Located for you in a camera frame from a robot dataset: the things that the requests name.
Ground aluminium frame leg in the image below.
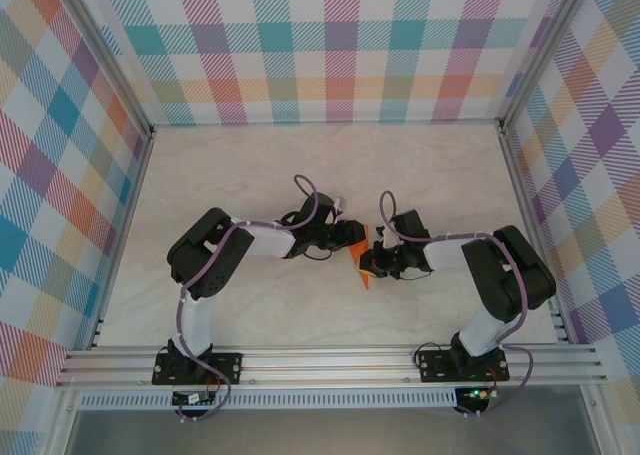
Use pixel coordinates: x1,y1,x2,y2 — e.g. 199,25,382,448
577,384,614,455
47,387,81,455

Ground grey metal panel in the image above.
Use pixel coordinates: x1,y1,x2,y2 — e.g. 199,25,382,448
64,407,601,455

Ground slotted metal cable tray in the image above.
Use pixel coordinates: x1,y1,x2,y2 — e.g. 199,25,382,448
77,388,459,410

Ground circuit board with green light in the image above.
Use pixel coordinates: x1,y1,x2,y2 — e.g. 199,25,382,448
457,385,501,404

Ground aluminium side rail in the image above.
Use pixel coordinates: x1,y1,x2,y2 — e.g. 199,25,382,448
497,119,572,346
87,127,156,351

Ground small black circuit board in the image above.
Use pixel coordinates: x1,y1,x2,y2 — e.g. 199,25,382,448
171,389,221,407

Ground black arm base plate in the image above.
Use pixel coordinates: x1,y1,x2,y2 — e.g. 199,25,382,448
151,352,245,387
418,348,511,384

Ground aluminium frame post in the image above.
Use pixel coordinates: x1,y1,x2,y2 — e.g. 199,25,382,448
494,0,601,134
59,0,157,141

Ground aluminium frame rail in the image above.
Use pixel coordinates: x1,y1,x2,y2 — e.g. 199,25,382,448
54,344,609,389

